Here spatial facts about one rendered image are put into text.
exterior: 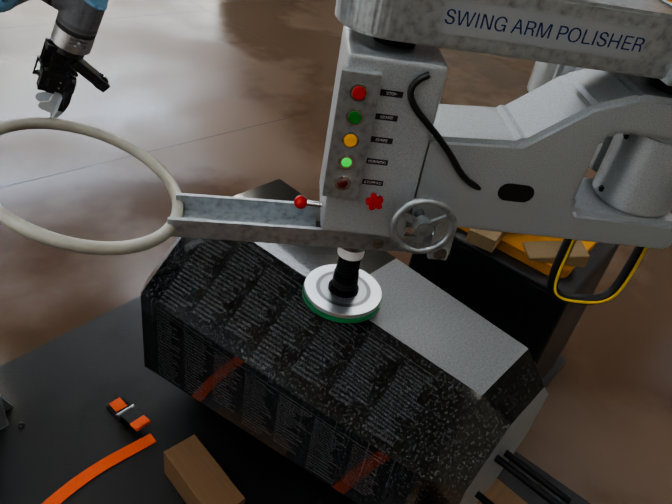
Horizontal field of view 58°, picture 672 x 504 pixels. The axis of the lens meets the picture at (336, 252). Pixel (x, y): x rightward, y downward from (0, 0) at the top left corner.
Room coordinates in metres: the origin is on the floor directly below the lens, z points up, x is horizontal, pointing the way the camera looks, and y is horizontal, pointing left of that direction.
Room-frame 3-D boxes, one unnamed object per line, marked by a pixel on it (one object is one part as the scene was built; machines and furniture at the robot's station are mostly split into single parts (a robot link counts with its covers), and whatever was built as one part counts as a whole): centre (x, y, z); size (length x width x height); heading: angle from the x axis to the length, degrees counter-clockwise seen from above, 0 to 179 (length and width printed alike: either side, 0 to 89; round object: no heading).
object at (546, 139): (1.31, -0.43, 1.31); 0.74 x 0.23 x 0.49; 98
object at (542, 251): (1.77, -0.75, 0.80); 0.20 x 0.10 x 0.05; 96
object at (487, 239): (1.83, -0.52, 0.81); 0.20 x 0.10 x 0.05; 154
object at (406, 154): (1.28, -0.12, 1.33); 0.36 x 0.22 x 0.45; 98
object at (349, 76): (1.14, 0.02, 1.38); 0.08 x 0.03 x 0.28; 98
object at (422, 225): (1.16, -0.17, 1.20); 0.15 x 0.10 x 0.15; 98
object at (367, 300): (1.27, -0.04, 0.87); 0.21 x 0.21 x 0.01
